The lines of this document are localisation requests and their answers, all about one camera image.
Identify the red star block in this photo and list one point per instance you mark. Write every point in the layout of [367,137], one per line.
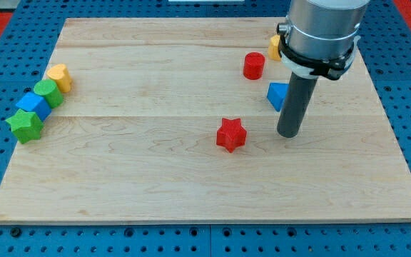
[231,135]

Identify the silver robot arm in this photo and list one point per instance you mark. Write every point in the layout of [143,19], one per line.
[326,17]

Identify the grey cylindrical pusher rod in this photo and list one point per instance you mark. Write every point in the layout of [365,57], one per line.
[295,105]

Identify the red cylinder block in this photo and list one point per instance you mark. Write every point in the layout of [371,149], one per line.
[253,65]

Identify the blue cube block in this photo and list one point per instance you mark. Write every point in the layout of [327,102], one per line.
[32,102]

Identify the yellow heart block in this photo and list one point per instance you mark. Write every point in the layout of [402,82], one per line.
[60,74]

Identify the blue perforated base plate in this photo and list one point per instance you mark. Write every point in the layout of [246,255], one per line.
[29,30]

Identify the green cylinder block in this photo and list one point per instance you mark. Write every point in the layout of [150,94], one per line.
[48,89]

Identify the wooden board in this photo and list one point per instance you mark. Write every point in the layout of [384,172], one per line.
[134,141]

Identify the blue triangle block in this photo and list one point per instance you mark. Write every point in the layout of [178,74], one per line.
[276,94]

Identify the yellow block behind arm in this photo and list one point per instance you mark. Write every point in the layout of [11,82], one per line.
[273,52]

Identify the black and white mount collar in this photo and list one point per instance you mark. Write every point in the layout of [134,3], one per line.
[309,56]

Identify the green star block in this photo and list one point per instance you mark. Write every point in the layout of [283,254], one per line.
[25,125]

